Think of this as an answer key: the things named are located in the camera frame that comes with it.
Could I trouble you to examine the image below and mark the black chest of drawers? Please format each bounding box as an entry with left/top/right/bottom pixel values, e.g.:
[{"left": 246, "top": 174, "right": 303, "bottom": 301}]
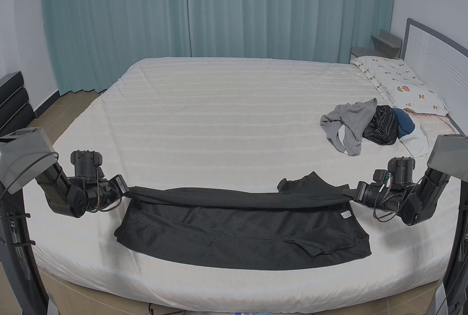
[{"left": 0, "top": 72, "right": 37, "bottom": 137}]

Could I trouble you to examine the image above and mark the grey garment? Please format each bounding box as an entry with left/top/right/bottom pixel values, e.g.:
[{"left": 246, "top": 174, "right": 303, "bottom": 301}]
[{"left": 320, "top": 98, "right": 378, "bottom": 157}]

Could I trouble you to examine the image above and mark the black T-shirt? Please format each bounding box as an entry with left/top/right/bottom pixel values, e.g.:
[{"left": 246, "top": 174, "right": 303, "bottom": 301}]
[{"left": 114, "top": 172, "right": 373, "bottom": 270}]

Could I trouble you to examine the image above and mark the white printed pillow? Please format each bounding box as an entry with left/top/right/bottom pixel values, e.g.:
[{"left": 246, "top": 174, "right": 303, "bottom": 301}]
[{"left": 349, "top": 56, "right": 450, "bottom": 114}]

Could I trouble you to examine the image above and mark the dark blue garment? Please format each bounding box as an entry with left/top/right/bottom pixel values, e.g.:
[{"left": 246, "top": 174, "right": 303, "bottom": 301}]
[{"left": 393, "top": 108, "right": 417, "bottom": 139}]

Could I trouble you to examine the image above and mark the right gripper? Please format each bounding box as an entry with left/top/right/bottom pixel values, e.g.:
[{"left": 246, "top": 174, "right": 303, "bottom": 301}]
[{"left": 353, "top": 180, "right": 378, "bottom": 206}]

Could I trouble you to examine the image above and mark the grey bedside table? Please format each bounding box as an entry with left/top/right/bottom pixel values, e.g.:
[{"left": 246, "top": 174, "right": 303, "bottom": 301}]
[{"left": 350, "top": 29, "right": 403, "bottom": 60}]

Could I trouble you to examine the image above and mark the white garment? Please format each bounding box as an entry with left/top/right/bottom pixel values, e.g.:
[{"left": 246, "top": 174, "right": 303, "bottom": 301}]
[{"left": 400, "top": 124, "right": 429, "bottom": 158}]

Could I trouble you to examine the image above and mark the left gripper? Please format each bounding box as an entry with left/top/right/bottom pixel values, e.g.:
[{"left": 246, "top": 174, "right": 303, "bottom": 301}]
[{"left": 111, "top": 175, "right": 131, "bottom": 200}]

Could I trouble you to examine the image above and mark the black shiny garment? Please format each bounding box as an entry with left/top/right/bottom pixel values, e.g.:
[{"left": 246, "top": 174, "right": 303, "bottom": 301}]
[{"left": 362, "top": 105, "right": 399, "bottom": 146}]

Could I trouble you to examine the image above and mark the bed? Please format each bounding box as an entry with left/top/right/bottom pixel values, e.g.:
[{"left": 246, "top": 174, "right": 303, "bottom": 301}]
[{"left": 22, "top": 18, "right": 468, "bottom": 311}]

